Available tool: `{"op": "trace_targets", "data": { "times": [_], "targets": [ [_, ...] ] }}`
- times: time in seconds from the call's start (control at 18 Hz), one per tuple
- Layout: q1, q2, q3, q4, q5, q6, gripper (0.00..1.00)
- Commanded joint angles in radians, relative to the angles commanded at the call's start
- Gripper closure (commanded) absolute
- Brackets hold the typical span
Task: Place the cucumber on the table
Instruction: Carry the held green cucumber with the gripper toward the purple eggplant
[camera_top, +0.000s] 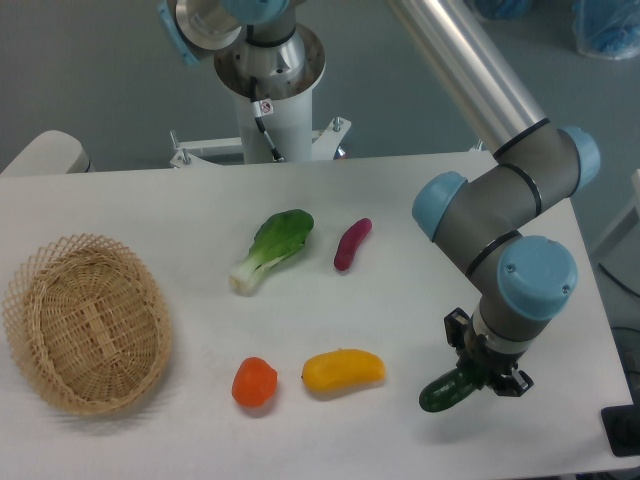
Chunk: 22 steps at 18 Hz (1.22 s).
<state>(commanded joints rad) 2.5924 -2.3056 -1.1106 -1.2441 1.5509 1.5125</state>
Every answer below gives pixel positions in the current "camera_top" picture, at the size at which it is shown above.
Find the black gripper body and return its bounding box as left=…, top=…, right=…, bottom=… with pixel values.
left=467, top=328, right=521, bottom=386

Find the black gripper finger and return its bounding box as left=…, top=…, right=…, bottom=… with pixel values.
left=492, top=369, right=532, bottom=397
left=444, top=308, right=471, bottom=358

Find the green cucumber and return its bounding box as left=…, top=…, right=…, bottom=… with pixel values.
left=419, top=364, right=487, bottom=413

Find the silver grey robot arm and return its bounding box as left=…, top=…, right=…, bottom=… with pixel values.
left=158, top=1, right=600, bottom=412

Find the black device at edge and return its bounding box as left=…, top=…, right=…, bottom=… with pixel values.
left=601, top=404, right=640, bottom=457

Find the yellow bell pepper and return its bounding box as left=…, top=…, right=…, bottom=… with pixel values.
left=301, top=349, right=387, bottom=400

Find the purple sweet potato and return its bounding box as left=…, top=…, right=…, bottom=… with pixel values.
left=333, top=218, right=372, bottom=272

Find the green bok choy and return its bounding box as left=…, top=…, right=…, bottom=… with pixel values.
left=229, top=209, right=315, bottom=295

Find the blue plastic bag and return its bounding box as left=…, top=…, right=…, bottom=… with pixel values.
left=571, top=0, right=639, bottom=60

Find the woven wicker basket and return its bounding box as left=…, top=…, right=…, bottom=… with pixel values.
left=2, top=233, right=172, bottom=416

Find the white chair back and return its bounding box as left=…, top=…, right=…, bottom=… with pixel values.
left=1, top=130, right=95, bottom=178

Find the white metal base frame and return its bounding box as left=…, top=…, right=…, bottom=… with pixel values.
left=170, top=116, right=352, bottom=168

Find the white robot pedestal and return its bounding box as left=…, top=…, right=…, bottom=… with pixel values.
left=214, top=24, right=325, bottom=136

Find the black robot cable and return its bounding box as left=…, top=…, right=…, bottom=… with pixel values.
left=248, top=74, right=286, bottom=163

